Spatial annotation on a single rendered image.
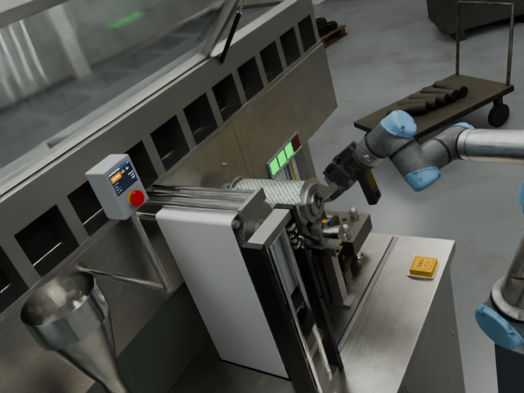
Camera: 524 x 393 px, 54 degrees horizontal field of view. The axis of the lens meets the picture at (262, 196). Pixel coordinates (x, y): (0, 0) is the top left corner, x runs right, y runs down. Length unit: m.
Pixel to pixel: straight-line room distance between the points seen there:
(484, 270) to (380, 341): 1.62
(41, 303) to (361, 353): 0.86
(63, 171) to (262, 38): 0.93
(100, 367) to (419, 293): 0.97
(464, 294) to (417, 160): 1.76
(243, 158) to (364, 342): 0.71
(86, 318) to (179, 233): 0.41
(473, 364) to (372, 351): 1.17
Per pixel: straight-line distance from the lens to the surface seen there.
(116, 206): 0.95
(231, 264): 1.26
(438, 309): 1.82
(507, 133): 1.23
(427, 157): 1.27
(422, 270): 1.69
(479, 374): 2.60
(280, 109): 1.96
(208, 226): 1.21
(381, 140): 1.28
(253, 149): 1.80
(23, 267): 1.23
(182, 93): 1.54
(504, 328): 1.27
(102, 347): 1.03
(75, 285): 1.08
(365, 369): 1.48
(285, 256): 1.19
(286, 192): 1.47
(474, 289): 2.97
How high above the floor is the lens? 2.03
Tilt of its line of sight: 29 degrees down
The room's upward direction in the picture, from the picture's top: 18 degrees counter-clockwise
